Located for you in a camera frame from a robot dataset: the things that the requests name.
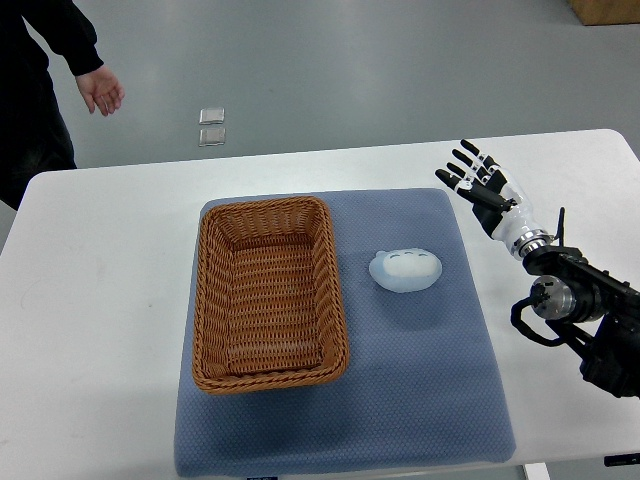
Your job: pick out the person's bare hand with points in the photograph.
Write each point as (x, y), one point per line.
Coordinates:
(101, 90)

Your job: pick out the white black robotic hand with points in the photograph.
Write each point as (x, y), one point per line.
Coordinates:
(498, 202)

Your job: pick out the light blue plush toy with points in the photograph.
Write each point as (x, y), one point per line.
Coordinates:
(405, 270)

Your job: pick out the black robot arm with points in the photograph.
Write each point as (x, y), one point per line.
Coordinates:
(573, 303)

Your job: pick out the person's black sleeve forearm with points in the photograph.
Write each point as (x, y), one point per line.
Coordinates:
(67, 31)

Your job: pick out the brown wicker basket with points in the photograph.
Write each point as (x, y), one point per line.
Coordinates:
(268, 310)

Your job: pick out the person's black clothed body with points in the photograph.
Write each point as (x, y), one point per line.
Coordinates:
(34, 137)

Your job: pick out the upper metal floor plate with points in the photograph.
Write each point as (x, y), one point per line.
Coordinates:
(211, 115)

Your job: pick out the blue quilted mat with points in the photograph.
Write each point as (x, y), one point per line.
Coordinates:
(422, 387)

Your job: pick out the brown cardboard box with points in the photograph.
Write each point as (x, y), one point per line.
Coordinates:
(606, 12)

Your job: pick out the black table control panel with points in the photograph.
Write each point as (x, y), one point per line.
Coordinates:
(622, 460)

